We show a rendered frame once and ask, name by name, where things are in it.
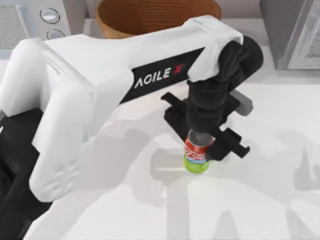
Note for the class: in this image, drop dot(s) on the brown round basket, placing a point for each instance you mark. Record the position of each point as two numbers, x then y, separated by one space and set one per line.
112 27

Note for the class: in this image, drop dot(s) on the small round microwave knob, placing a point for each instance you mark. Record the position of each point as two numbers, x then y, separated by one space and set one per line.
55 34

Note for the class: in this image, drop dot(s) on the green bottle with red label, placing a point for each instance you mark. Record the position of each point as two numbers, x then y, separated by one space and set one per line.
197 162

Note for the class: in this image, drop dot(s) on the large round microwave knob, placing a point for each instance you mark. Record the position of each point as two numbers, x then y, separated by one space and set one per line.
50 15

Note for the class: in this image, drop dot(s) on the pale microwave oven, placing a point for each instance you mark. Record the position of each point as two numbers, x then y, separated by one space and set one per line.
72 15

